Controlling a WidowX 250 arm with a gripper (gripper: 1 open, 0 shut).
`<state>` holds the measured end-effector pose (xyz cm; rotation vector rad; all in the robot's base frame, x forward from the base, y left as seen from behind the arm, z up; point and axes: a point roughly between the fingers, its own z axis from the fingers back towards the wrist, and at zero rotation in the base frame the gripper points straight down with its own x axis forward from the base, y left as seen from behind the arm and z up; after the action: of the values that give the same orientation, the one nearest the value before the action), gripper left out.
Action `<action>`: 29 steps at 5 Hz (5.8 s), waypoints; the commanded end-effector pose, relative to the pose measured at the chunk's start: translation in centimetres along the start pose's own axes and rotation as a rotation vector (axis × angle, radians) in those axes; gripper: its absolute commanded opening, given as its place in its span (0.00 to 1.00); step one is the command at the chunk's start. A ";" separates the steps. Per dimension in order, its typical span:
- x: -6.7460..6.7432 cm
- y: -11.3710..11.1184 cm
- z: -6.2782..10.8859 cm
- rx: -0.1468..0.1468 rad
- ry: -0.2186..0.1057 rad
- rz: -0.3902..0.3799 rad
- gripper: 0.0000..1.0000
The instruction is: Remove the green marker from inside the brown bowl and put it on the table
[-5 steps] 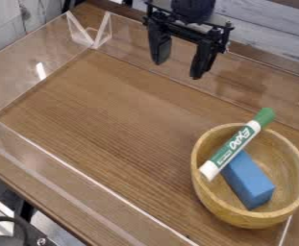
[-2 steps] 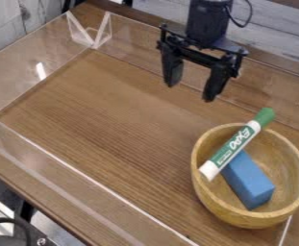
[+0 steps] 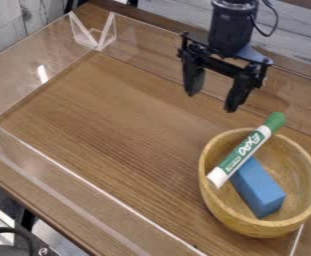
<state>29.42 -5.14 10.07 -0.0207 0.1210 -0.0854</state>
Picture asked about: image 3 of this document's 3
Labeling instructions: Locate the black cable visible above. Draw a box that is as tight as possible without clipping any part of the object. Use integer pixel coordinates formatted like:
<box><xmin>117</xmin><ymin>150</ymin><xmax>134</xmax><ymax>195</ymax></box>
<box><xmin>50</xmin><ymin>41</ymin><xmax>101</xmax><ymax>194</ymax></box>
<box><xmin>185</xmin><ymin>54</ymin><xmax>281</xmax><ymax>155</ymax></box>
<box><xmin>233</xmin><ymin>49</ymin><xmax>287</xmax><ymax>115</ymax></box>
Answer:
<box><xmin>0</xmin><ymin>226</ymin><xmax>35</xmax><ymax>256</ymax></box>

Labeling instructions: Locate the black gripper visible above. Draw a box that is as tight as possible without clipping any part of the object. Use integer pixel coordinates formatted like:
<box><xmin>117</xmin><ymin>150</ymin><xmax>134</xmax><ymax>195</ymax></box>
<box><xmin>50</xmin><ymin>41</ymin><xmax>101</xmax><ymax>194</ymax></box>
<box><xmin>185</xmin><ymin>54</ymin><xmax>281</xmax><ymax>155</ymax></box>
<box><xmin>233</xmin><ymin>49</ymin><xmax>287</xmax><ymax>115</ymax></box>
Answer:
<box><xmin>178</xmin><ymin>32</ymin><xmax>273</xmax><ymax>113</ymax></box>

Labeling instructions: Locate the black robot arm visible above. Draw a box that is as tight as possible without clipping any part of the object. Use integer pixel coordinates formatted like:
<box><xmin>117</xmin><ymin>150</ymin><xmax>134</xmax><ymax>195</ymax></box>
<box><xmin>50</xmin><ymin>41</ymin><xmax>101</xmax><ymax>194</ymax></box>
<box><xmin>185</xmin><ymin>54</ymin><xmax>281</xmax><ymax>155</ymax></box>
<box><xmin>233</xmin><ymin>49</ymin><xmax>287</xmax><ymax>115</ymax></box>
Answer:
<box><xmin>178</xmin><ymin>0</ymin><xmax>273</xmax><ymax>113</ymax></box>

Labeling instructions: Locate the clear acrylic table enclosure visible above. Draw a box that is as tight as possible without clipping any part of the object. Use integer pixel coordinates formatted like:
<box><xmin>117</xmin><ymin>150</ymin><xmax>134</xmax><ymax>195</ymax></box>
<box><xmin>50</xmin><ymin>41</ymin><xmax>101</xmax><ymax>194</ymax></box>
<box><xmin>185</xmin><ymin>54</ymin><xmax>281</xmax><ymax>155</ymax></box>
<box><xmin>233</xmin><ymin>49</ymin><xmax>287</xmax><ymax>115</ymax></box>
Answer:
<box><xmin>0</xmin><ymin>9</ymin><xmax>311</xmax><ymax>256</ymax></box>

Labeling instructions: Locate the blue rectangular block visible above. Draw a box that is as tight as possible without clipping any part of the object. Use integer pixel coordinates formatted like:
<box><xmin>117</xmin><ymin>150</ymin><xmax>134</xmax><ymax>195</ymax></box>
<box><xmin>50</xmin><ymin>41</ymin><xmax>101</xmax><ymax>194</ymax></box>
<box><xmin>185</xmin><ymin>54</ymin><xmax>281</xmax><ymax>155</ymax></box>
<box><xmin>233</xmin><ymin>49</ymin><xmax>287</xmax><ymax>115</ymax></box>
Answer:
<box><xmin>230</xmin><ymin>157</ymin><xmax>287</xmax><ymax>219</ymax></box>

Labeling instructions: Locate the green Expo marker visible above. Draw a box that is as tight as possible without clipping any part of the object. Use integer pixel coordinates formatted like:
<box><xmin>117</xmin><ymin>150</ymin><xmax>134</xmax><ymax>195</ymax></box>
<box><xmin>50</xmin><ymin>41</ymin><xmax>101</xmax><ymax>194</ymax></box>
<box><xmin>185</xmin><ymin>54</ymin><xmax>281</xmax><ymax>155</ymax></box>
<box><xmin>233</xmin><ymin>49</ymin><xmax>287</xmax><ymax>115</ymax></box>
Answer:
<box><xmin>208</xmin><ymin>112</ymin><xmax>287</xmax><ymax>189</ymax></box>

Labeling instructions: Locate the brown wooden bowl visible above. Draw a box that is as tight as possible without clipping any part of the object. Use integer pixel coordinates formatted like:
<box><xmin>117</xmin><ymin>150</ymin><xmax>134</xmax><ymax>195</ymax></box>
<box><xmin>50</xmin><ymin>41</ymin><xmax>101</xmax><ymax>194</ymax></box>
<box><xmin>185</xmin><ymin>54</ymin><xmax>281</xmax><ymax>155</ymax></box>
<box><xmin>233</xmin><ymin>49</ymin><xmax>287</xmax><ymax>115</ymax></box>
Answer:
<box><xmin>198</xmin><ymin>128</ymin><xmax>311</xmax><ymax>239</ymax></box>

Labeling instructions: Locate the black metal bracket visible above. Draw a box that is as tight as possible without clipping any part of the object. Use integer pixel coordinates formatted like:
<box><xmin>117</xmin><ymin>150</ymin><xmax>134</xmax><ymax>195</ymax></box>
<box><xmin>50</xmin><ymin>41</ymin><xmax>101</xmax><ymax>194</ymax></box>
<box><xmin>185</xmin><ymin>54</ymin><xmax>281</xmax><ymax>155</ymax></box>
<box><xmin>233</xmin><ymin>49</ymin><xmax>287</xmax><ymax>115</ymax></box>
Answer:
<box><xmin>14</xmin><ymin>235</ymin><xmax>62</xmax><ymax>256</ymax></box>

